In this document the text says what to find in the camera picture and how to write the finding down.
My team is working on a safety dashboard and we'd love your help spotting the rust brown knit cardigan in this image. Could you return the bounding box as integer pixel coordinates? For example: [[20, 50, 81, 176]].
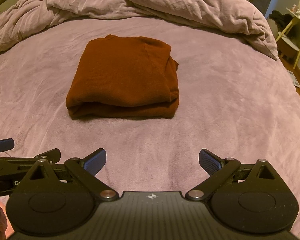
[[66, 35, 179, 119]]

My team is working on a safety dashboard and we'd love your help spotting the person's left hand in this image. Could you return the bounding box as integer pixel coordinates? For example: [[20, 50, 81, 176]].
[[0, 201, 14, 240]]

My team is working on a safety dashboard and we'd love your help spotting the cream side table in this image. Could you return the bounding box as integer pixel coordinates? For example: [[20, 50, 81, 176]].
[[275, 8, 300, 70]]

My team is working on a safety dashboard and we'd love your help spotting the lilac fleece bed sheet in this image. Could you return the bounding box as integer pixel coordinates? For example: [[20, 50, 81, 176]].
[[0, 17, 300, 237]]

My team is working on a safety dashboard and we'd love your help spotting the dark clothes pile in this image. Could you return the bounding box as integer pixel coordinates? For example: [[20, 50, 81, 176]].
[[269, 10, 293, 31]]

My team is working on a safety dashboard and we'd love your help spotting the paper on floor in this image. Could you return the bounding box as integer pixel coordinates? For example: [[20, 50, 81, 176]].
[[287, 70, 300, 88]]

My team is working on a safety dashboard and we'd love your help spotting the lilac crumpled duvet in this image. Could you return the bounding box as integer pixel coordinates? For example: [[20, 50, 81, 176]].
[[0, 0, 277, 59]]

